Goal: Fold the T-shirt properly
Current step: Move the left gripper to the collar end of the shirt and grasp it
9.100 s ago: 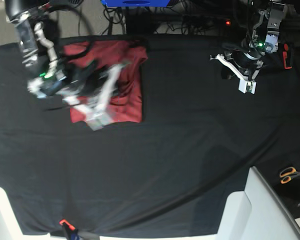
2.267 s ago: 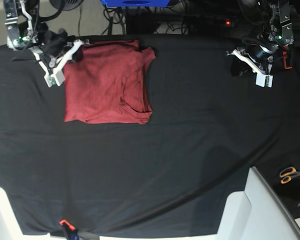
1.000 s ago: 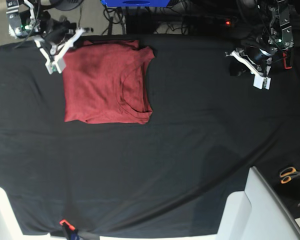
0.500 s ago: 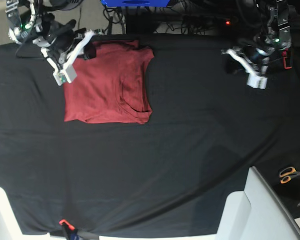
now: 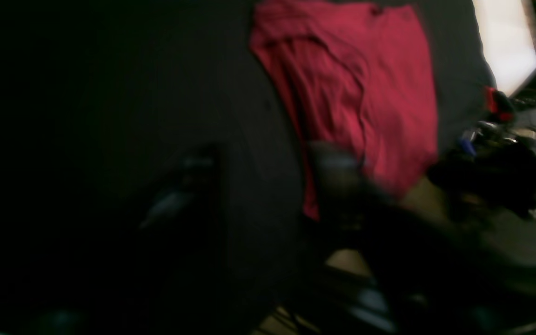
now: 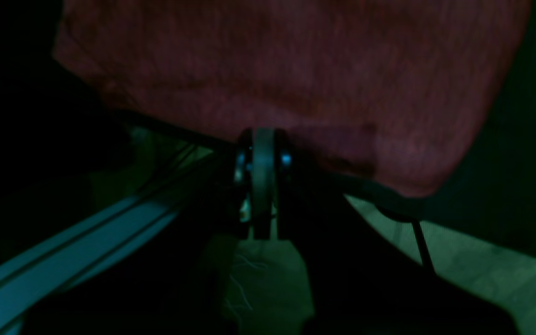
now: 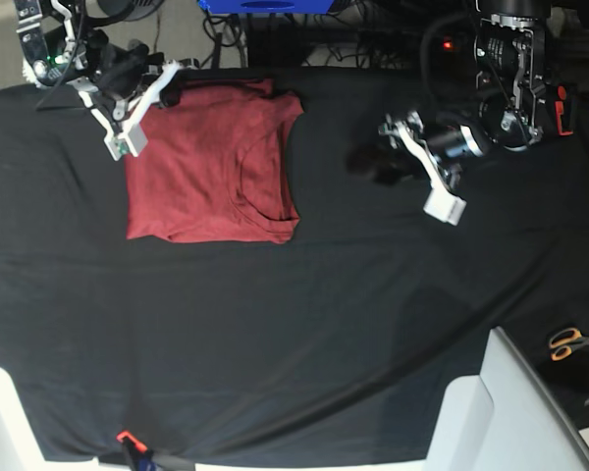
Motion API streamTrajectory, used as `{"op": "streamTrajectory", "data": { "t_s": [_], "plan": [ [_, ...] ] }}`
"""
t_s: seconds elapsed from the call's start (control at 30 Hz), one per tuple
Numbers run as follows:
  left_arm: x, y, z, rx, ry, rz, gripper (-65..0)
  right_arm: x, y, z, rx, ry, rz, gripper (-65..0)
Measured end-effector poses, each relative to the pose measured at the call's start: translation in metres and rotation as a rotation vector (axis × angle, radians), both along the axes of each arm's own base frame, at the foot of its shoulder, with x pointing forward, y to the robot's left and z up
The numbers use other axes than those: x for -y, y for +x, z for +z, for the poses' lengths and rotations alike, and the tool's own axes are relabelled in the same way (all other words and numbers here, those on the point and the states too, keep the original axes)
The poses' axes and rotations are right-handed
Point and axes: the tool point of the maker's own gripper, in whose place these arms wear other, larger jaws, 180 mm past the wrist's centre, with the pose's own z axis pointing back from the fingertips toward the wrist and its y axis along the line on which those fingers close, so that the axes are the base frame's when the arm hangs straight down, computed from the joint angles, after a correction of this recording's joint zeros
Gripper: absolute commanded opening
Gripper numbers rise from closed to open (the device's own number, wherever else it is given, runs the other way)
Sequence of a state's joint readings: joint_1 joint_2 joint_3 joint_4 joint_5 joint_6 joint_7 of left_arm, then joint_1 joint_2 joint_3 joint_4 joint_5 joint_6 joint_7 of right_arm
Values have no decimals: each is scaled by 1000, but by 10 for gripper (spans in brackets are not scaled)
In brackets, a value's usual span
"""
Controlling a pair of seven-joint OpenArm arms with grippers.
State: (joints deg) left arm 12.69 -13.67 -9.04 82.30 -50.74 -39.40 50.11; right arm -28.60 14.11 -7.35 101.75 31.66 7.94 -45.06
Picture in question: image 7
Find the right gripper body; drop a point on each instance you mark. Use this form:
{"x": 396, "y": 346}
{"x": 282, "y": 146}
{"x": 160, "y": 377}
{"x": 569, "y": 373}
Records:
{"x": 116, "y": 78}

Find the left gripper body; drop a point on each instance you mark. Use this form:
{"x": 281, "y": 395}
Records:
{"x": 449, "y": 138}

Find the red long-sleeve T-shirt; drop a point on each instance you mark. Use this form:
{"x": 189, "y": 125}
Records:
{"x": 214, "y": 167}

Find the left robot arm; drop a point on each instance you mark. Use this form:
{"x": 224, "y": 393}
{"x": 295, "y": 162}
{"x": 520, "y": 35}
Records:
{"x": 507, "y": 109}

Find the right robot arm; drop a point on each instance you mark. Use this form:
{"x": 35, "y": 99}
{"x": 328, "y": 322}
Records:
{"x": 63, "y": 44}

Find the blue plastic box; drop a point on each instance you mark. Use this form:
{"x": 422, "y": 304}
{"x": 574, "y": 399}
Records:
{"x": 223, "y": 7}

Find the black and orange clamp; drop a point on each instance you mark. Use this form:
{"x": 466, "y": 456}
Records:
{"x": 565, "y": 107}

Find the black table cloth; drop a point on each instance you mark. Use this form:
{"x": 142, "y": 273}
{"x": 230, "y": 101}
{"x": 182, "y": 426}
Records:
{"x": 334, "y": 349}

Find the blue clamp at bottom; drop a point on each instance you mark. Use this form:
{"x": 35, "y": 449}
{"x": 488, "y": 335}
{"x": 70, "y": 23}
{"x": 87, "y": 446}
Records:
{"x": 140, "y": 457}

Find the yellow-handled scissors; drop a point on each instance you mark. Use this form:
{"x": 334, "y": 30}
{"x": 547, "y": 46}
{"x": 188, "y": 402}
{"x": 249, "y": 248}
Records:
{"x": 566, "y": 342}

